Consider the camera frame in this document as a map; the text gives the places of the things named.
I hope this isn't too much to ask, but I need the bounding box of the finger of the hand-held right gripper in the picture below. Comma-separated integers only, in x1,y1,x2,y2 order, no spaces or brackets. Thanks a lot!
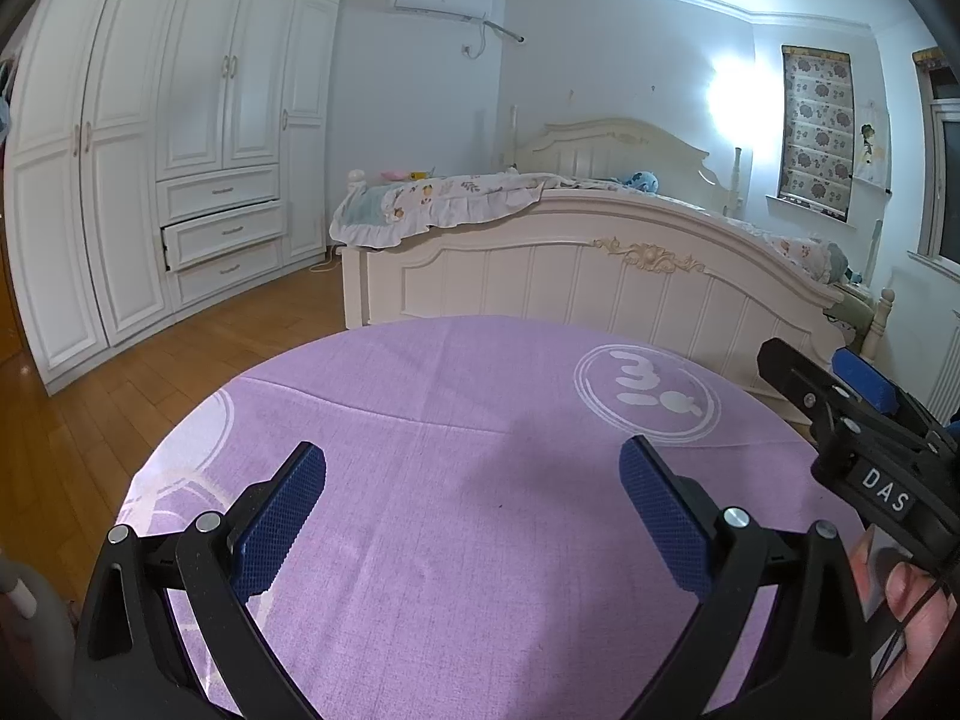
756,337,863,430
832,349,960,451

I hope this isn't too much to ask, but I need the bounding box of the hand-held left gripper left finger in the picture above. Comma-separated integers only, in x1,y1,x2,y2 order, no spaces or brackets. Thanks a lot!
71,441,328,720

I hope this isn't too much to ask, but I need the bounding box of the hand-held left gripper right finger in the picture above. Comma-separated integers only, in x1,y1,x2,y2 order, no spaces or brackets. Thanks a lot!
619,435,875,720

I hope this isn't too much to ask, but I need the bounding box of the person's right hand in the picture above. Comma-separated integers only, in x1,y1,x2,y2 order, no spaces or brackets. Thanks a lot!
851,544,960,720

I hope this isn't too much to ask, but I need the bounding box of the green pillow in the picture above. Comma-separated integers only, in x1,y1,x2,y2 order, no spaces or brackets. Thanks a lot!
821,292,875,346

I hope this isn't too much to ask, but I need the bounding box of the white radiator cover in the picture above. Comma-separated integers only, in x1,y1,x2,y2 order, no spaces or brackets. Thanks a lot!
926,345,960,428

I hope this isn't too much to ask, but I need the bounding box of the purple tablecloth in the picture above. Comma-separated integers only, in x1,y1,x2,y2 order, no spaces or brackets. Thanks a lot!
112,315,871,720

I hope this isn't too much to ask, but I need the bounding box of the white framed window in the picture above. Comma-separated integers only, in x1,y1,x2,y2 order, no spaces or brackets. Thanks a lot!
911,49,960,278

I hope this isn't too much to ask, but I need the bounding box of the floral roman blind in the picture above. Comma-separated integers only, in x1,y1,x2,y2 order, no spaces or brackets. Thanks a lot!
780,45,856,222

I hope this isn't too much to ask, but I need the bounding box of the cream wooden bed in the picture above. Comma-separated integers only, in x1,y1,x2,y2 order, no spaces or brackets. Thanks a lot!
341,118,897,406

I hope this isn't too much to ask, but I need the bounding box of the grey white pole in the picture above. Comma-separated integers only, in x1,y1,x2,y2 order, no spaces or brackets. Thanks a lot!
0,555,76,691

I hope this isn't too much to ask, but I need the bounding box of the brown wooden door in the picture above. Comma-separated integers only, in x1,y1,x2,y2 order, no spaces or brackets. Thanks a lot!
0,270,27,368

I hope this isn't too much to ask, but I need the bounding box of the floral ruffled blanket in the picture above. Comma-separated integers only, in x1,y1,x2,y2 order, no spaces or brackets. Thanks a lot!
330,171,848,286

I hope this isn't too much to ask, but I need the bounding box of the white wardrobe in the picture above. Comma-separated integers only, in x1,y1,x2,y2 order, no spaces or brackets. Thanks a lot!
0,0,350,397

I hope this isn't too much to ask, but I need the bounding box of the air conditioner pipe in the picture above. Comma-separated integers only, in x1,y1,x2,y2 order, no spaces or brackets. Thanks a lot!
461,15,527,59

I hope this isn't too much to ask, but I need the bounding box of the wall poster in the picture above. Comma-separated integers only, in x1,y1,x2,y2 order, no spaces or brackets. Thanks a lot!
857,101,890,192

